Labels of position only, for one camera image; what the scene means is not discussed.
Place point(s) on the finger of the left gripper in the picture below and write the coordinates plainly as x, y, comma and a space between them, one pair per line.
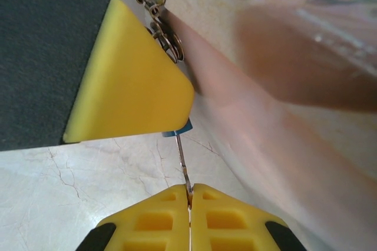
117, 86

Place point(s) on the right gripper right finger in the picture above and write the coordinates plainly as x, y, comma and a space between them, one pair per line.
226, 224

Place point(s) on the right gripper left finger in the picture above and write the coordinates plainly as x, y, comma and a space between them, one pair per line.
153, 224

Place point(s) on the small metal key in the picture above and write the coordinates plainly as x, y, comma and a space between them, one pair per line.
182, 159

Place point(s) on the pink illustrated tin box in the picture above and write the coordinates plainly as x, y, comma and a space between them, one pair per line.
279, 145

